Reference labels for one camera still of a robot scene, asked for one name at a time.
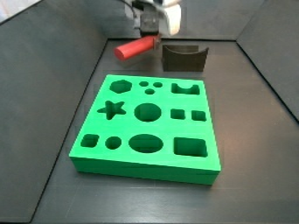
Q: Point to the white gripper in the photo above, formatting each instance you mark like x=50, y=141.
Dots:
x=156, y=17

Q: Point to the red oval cylinder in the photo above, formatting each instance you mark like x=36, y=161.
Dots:
x=133, y=48

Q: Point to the black cradle fixture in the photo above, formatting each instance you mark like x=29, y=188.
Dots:
x=184, y=58

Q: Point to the green foam shape board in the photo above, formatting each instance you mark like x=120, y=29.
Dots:
x=148, y=130

